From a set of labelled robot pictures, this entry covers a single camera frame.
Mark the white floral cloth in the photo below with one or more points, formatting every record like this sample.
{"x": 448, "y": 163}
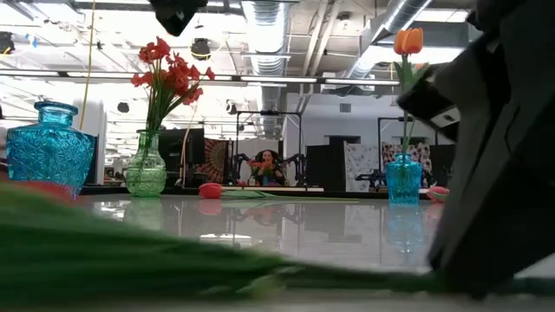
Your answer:
{"x": 362, "y": 164}

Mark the dark floral cloth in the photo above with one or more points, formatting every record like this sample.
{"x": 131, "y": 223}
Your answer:
{"x": 418, "y": 154}

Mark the long ceiling light strip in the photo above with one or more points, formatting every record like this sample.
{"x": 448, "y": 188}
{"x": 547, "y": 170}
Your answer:
{"x": 195, "y": 76}

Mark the black metal table frame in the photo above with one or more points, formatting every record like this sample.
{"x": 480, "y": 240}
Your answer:
{"x": 186, "y": 190}

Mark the silver ventilation duct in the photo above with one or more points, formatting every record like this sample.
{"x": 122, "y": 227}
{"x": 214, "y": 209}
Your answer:
{"x": 266, "y": 34}
{"x": 401, "y": 15}

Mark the black ceiling dome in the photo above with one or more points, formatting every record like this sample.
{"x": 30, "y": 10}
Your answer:
{"x": 200, "y": 48}

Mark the slim blue glass vase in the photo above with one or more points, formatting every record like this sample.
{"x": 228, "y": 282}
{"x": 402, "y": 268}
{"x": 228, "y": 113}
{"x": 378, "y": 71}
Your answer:
{"x": 404, "y": 177}

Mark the wide blue glass vase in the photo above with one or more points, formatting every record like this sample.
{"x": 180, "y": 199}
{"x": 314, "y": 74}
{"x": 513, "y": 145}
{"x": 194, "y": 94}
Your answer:
{"x": 50, "y": 147}

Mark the person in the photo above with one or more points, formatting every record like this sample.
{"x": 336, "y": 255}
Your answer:
{"x": 266, "y": 167}

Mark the mandala tapestry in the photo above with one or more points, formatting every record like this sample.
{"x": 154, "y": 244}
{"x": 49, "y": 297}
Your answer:
{"x": 215, "y": 160}

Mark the thin black background frame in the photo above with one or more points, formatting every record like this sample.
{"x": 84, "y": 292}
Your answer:
{"x": 390, "y": 118}

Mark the large black monitor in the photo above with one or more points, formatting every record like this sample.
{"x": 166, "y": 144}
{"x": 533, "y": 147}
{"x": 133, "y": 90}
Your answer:
{"x": 182, "y": 151}

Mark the red artificial tulip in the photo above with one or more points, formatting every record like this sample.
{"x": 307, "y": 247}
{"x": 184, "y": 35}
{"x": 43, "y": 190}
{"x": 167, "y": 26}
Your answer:
{"x": 435, "y": 193}
{"x": 210, "y": 190}

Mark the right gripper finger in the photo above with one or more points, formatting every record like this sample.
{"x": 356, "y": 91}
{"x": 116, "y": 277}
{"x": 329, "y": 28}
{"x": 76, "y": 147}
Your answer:
{"x": 498, "y": 195}

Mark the background black robot rig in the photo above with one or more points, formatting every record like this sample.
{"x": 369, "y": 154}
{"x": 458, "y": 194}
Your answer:
{"x": 299, "y": 164}

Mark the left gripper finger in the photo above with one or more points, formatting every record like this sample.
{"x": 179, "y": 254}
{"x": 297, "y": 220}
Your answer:
{"x": 175, "y": 17}

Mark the orange artificial tulip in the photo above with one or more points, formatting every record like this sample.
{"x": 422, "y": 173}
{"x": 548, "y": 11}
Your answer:
{"x": 409, "y": 41}
{"x": 421, "y": 66}

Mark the black partition panel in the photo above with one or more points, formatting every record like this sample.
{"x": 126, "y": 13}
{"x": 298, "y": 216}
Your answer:
{"x": 325, "y": 167}

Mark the green glass vase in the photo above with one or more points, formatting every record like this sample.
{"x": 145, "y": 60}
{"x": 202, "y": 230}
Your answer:
{"x": 146, "y": 173}

